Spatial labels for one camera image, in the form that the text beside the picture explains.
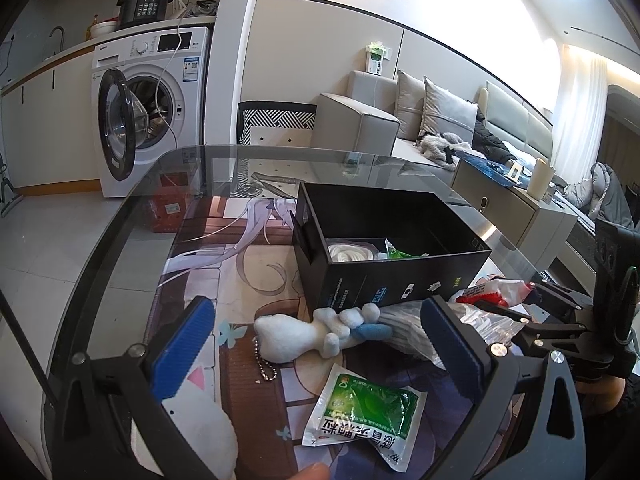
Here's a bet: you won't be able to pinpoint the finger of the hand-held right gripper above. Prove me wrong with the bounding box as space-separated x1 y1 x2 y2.
527 281 598 312
456 296 588 336

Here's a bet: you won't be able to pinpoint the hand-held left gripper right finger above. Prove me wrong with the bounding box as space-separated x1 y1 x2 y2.
420 296 597 480

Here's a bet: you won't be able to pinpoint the black jacket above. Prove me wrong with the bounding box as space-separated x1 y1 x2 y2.
470 110 516 165

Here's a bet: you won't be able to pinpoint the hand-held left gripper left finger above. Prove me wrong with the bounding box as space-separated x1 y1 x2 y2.
42 296 218 480

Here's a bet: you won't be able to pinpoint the person's left hand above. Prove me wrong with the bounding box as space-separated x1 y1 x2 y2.
292 462 331 480

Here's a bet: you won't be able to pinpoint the grey puffer jacket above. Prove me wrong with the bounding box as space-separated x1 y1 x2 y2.
565 162 636 231

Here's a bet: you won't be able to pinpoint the white cable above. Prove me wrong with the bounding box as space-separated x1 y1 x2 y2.
327 242 386 264

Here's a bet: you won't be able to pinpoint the blue mat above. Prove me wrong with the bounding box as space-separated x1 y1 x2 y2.
457 152 526 186

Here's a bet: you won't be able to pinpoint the white curtain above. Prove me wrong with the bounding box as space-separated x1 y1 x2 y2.
552 45 608 181

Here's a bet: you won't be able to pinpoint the grey fur cloth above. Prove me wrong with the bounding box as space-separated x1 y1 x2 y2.
417 131 473 166

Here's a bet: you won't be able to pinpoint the black cardboard box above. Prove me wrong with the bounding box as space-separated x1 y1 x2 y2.
291 182 493 313

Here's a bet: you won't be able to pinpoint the white washing machine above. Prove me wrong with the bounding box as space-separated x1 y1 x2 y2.
91 26 210 198

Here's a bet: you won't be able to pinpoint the red and white packet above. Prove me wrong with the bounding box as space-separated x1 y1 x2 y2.
456 280 538 307

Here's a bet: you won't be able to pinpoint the grey throw pillow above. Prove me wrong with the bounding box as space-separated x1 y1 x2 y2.
422 76 480 143
395 69 427 142

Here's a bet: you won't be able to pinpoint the wall-mounted holder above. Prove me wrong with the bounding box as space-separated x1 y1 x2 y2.
364 40 391 77

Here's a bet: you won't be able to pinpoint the white lower kitchen cabinets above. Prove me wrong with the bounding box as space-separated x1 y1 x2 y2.
0 52 101 188

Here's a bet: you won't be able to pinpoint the beige cabinet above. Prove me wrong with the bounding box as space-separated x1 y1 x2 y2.
452 152 578 256

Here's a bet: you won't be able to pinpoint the black pressure cooker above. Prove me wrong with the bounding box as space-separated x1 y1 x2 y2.
117 0 177 31

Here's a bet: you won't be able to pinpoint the plastic bag of white rope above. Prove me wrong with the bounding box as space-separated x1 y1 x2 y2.
380 302 523 368

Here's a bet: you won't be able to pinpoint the patterned storage stool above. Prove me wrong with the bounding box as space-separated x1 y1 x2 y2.
236 101 318 147

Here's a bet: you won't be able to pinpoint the red cardboard box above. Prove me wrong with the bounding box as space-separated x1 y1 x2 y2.
150 170 193 233

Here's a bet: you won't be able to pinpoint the green medicine packet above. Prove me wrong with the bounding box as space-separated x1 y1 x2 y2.
384 239 431 261
302 364 428 471

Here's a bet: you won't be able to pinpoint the beige sofa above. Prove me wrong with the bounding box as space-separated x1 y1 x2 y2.
315 70 556 181

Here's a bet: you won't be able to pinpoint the white and blue plush toy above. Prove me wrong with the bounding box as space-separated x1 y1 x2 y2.
252 305 393 385

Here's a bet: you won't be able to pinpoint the white paper roll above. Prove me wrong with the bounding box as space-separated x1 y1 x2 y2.
527 157 556 197

